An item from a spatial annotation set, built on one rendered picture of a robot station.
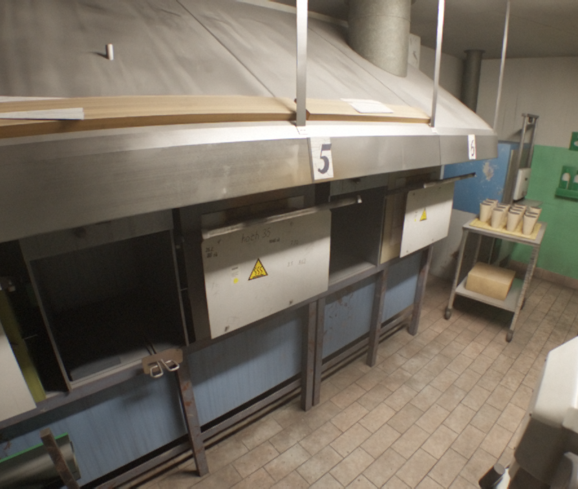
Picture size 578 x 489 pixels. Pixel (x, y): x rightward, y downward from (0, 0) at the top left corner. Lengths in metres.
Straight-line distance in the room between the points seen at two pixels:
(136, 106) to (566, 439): 1.03
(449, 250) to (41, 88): 3.78
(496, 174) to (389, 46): 1.87
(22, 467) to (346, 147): 1.56
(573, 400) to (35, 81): 1.28
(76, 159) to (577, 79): 4.45
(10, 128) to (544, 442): 1.08
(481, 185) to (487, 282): 1.04
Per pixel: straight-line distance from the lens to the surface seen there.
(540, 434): 0.61
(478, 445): 2.36
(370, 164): 1.34
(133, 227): 1.16
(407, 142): 1.56
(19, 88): 1.05
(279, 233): 1.32
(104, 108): 0.90
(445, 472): 2.18
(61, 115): 0.87
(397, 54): 2.37
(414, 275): 2.74
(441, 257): 4.10
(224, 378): 1.75
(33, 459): 1.49
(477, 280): 3.26
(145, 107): 0.93
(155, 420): 1.71
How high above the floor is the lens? 1.71
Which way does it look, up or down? 21 degrees down
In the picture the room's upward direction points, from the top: straight up
